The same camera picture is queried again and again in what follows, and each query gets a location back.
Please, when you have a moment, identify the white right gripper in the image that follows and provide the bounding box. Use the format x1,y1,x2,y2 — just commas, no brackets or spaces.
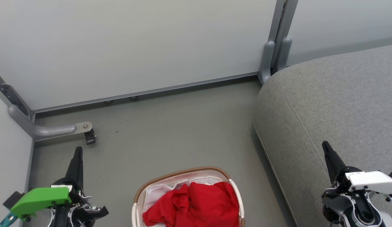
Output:
322,141,392,215

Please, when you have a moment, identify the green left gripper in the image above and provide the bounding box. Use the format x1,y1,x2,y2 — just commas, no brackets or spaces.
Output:
10,146,109,227

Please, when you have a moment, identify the grey fabric sofa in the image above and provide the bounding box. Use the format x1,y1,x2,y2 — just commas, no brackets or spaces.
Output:
253,44,392,227

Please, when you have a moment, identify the white basket brown rim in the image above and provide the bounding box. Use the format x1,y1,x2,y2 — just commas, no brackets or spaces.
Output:
132,166,246,227

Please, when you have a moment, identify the black caster wheel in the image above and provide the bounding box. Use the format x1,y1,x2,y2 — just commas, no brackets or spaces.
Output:
84,129,97,145

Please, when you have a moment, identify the white basket liner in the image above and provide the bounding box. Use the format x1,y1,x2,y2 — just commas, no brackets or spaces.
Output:
142,176,229,218

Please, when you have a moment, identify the grey partition foot tube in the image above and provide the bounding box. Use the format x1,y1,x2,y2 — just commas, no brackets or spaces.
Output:
8,105,93,141

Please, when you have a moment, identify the grey partition bottom rail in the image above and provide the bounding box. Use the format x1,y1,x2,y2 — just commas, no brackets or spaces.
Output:
32,72,260,114

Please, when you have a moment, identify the grey double partition post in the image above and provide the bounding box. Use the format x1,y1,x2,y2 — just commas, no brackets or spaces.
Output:
258,0,299,84

